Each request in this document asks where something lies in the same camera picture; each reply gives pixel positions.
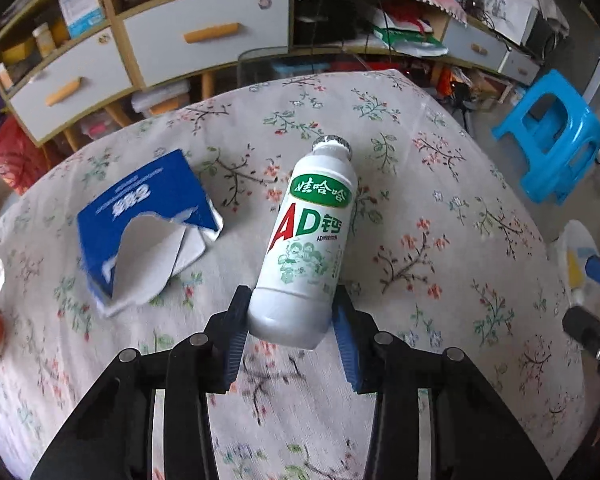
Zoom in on white drink bottle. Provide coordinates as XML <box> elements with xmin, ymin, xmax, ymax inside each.
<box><xmin>246</xmin><ymin>135</ymin><xmax>358</xmax><ymax>352</ymax></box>

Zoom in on wooden cabinet with grey drawers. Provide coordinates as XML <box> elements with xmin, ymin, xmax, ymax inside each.
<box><xmin>0</xmin><ymin>0</ymin><xmax>546</xmax><ymax>151</ymax></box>

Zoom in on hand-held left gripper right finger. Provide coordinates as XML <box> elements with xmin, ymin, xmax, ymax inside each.
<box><xmin>332</xmin><ymin>290</ymin><xmax>553</xmax><ymax>480</ymax></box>

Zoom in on white drawing paper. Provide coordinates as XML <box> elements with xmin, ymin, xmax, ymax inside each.
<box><xmin>482</xmin><ymin>0</ymin><xmax>541</xmax><ymax>46</ymax></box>

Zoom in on white plastic basin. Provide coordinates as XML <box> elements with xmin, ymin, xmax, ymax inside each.
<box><xmin>557</xmin><ymin>220</ymin><xmax>600</xmax><ymax>308</ymax></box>

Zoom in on blue plastic stool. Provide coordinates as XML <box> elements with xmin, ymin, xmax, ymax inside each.
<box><xmin>491</xmin><ymin>69</ymin><xmax>600</xmax><ymax>206</ymax></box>

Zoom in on red plastic bag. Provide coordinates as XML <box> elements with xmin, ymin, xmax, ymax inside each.
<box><xmin>0</xmin><ymin>117</ymin><xmax>46</xmax><ymax>196</ymax></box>

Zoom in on green and white plastic bag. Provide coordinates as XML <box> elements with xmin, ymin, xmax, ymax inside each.
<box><xmin>372</xmin><ymin>25</ymin><xmax>448</xmax><ymax>58</ymax></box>

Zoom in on black speaker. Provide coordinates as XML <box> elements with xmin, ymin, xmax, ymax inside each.
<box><xmin>525</xmin><ymin>15</ymin><xmax>563</xmax><ymax>58</ymax></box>

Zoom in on floral tablecloth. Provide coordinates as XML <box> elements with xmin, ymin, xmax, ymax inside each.
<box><xmin>0</xmin><ymin>69</ymin><xmax>598</xmax><ymax>480</ymax></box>

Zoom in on black electronic box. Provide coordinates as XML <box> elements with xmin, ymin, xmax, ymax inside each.
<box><xmin>292</xmin><ymin>7</ymin><xmax>358</xmax><ymax>48</ymax></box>

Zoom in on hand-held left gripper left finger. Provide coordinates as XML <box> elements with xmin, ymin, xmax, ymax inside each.
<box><xmin>30</xmin><ymin>285</ymin><xmax>251</xmax><ymax>480</ymax></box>

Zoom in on blue tissue pack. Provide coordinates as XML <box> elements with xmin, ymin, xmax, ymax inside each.
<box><xmin>76</xmin><ymin>148</ymin><xmax>225</xmax><ymax>318</ymax></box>

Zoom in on blue and white box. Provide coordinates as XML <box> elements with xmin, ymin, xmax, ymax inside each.
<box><xmin>57</xmin><ymin>0</ymin><xmax>106</xmax><ymax>38</ymax></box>

